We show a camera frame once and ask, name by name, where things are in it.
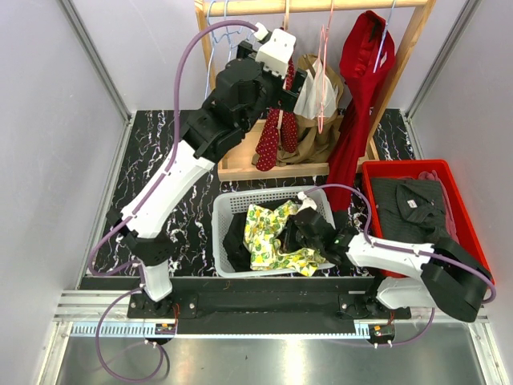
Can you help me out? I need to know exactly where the lemon print skirt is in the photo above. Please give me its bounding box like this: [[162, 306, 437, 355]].
[[243, 200, 328, 277]]

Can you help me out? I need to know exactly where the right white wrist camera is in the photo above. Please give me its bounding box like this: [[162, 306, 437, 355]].
[[297, 192, 317, 212]]

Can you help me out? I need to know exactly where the blue hanger of red dress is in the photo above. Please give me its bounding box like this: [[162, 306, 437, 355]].
[[373, 0, 398, 74]]

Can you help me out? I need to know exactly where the wooden clothes rack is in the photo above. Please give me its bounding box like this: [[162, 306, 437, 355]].
[[194, 0, 435, 181]]

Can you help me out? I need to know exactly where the tan and white garment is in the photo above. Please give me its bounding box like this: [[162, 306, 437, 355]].
[[252, 54, 344, 167]]

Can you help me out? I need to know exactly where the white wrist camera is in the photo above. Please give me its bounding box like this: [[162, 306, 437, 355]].
[[297, 192, 317, 212], [255, 28, 297, 79]]

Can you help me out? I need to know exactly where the dark striped shirt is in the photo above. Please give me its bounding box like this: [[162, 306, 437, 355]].
[[370, 177, 458, 244]]

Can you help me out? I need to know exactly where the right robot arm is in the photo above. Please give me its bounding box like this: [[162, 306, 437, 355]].
[[280, 209, 495, 322]]

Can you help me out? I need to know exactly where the pink wire hanger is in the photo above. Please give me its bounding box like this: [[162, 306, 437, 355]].
[[316, 1, 335, 134]]

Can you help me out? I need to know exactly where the black skirt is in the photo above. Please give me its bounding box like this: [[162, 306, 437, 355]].
[[223, 200, 287, 272]]

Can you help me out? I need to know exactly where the red polka dot garment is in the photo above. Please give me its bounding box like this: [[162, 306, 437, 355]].
[[254, 55, 300, 172]]

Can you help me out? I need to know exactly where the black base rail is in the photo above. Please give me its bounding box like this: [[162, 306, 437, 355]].
[[79, 276, 413, 336]]

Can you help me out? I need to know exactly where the light blue wire hanger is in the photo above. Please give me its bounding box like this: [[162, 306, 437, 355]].
[[204, 0, 217, 97]]

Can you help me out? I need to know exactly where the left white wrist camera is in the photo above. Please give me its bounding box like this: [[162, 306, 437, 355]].
[[255, 28, 297, 79]]

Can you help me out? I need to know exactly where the red dress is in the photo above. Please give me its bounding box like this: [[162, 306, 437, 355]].
[[325, 10, 398, 213]]

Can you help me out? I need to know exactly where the pink garment in bin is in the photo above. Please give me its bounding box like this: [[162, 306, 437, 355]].
[[418, 170, 459, 243]]

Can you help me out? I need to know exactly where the beige wooden hanger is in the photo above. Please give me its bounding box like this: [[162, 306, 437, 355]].
[[278, 0, 290, 128]]

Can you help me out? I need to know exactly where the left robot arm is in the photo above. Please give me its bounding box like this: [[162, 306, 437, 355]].
[[107, 38, 306, 318]]

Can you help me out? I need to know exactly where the white plastic laundry basket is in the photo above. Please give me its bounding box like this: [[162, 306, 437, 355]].
[[212, 186, 335, 278]]

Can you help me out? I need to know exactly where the blue hanger of lemon skirt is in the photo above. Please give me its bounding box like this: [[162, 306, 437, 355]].
[[207, 0, 242, 61]]

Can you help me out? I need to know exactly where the red plastic bin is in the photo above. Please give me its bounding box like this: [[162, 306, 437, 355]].
[[362, 159, 501, 286]]

